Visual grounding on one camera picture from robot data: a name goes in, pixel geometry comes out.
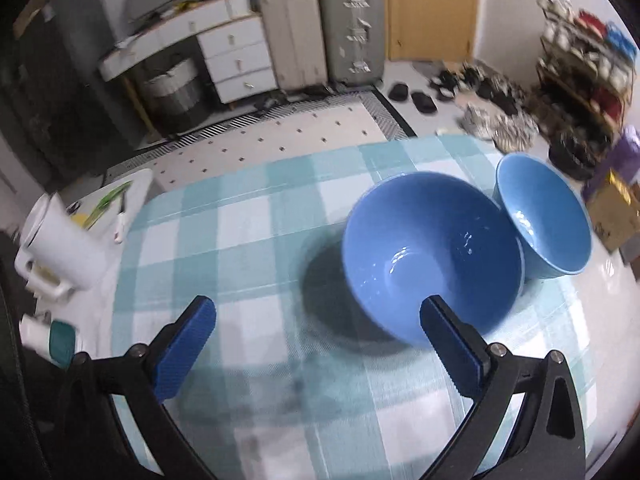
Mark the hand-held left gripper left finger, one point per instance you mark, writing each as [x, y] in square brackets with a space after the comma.
[184, 352]

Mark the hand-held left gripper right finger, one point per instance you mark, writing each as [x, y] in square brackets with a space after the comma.
[451, 347]

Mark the teal checkered tablecloth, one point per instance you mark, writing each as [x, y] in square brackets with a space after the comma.
[240, 260]

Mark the small white bottle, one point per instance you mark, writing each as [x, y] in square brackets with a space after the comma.
[119, 227]

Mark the white plastic bottle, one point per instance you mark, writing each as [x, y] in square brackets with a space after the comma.
[35, 332]

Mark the white electric kettle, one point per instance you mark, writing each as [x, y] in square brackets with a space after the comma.
[60, 250]

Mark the white side table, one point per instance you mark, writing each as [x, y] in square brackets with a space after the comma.
[137, 192]

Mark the brown cardboard box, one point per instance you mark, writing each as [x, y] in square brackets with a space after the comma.
[612, 215]

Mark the black plastic bag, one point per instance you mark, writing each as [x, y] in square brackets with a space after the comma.
[577, 155]

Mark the patterned floor rug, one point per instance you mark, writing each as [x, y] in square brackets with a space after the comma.
[280, 135]

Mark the pile of shoes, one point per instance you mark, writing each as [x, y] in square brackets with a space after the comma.
[495, 110]

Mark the black slipper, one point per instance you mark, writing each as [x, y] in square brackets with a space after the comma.
[399, 91]
[424, 102]

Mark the purple bag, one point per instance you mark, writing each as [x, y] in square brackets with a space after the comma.
[622, 160]

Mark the grey laundry basket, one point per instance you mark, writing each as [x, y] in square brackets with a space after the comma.
[172, 92]

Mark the dark wardrobe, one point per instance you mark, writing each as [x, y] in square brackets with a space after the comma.
[65, 85]

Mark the white drawer dresser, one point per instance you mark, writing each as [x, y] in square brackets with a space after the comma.
[235, 55]

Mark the shoe rack with shoes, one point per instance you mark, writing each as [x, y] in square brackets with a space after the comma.
[590, 60]

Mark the silver suitcase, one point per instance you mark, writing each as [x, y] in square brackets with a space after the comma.
[352, 30]

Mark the beige suitcase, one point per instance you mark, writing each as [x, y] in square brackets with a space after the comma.
[290, 35]

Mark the wooden door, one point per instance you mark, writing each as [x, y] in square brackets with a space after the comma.
[430, 10]

